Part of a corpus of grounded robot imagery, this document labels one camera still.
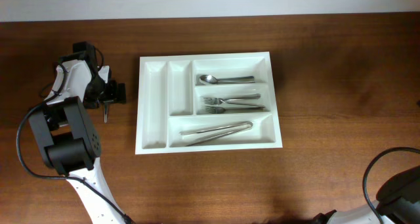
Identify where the small steel spoon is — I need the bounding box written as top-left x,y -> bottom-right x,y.
102,101 -> 110,123

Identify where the steel tablespoon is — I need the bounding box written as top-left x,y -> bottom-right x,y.
198,74 -> 256,86
219,76 -> 255,84

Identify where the black-handled steel fork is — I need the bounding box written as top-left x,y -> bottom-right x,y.
220,99 -> 266,108

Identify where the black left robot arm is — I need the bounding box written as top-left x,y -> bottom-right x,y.
18,41 -> 133,223

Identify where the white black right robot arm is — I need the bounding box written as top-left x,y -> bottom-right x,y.
311,166 -> 419,224

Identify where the white cutlery tray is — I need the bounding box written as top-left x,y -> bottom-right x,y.
135,52 -> 282,154

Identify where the black left camera cable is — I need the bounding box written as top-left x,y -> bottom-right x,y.
15,46 -> 132,224

